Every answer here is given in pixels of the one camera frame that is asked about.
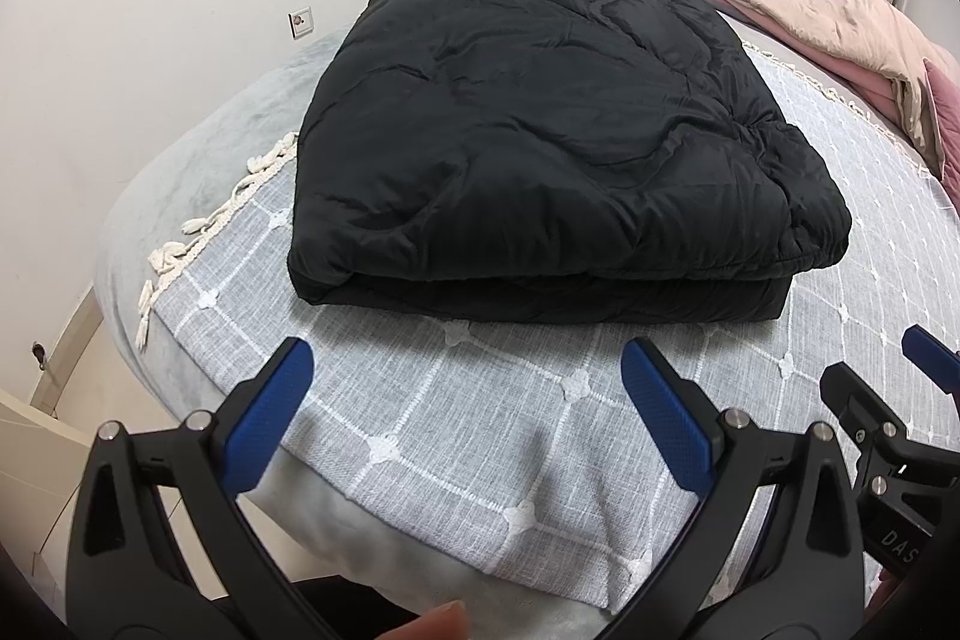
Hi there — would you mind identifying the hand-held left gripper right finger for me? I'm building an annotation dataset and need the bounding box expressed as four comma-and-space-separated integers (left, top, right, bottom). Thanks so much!
600, 337, 871, 640

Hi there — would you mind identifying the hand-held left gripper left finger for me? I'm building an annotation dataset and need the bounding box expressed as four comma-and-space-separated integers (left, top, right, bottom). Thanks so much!
66, 337, 338, 640

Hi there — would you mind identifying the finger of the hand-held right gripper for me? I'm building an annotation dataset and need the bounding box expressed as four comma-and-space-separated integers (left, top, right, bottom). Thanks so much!
820, 361, 912, 461
902, 323, 960, 397

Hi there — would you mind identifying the black quilted down jacket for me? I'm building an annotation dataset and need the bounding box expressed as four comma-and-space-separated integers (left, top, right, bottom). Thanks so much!
289, 0, 854, 326

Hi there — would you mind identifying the person's left hand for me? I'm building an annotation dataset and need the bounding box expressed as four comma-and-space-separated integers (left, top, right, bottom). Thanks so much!
386, 601, 472, 640

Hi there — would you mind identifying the grey checked tasselled blanket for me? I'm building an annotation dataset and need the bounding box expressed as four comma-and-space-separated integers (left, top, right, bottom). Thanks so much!
135, 38, 960, 611

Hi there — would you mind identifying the pink pillow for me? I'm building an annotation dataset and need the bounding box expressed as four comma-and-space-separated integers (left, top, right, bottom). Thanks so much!
924, 59, 960, 199

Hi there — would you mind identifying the white cabinet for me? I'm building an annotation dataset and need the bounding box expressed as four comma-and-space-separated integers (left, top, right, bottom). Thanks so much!
0, 396, 102, 540

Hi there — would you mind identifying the grey bed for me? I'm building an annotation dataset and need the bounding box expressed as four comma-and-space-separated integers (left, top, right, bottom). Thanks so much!
94, 0, 960, 640

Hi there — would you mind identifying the beige quilt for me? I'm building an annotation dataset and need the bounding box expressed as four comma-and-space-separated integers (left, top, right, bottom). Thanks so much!
670, 0, 950, 176

